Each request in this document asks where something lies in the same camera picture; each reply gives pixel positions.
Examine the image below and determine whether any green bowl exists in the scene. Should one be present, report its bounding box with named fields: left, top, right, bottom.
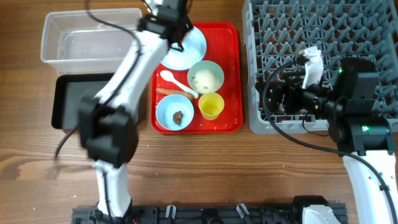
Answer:
left=187, top=60, right=224, bottom=95

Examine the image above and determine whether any cooked white rice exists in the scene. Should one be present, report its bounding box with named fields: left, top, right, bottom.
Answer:
left=191, top=69, right=221, bottom=94

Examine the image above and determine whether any orange carrot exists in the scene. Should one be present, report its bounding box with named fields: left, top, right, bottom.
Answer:
left=155, top=88, right=194, bottom=101

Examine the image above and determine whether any small light blue bowl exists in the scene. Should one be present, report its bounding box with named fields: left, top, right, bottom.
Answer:
left=155, top=95, right=195, bottom=131

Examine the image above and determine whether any yellow cup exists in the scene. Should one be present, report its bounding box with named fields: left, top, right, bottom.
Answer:
left=198, top=93, right=224, bottom=121

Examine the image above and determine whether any brown food scrap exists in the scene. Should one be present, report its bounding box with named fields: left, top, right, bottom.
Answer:
left=173, top=111, right=183, bottom=125

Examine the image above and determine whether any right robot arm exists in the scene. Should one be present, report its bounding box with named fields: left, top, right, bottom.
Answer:
left=262, top=57, right=397, bottom=223

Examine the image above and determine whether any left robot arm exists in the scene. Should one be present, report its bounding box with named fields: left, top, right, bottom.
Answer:
left=78, top=0, right=193, bottom=223

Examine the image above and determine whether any grey dishwasher rack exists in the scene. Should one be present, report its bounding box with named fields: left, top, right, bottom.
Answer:
left=242, top=0, right=397, bottom=134

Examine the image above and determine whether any black waste tray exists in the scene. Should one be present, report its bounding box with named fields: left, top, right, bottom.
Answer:
left=51, top=73, right=113, bottom=130

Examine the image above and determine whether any large light blue plate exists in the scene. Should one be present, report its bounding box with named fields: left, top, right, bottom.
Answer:
left=161, top=27, right=207, bottom=71

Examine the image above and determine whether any white plastic spoon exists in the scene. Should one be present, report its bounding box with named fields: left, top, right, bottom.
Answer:
left=160, top=70, right=199, bottom=99

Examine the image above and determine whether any red serving tray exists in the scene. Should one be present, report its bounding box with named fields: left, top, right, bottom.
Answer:
left=150, top=22, right=243, bottom=134

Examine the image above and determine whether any clear plastic bin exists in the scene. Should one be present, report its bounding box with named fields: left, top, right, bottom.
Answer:
left=40, top=10, right=133, bottom=75

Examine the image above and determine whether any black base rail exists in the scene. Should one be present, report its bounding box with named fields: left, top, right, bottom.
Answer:
left=71, top=203, right=348, bottom=224

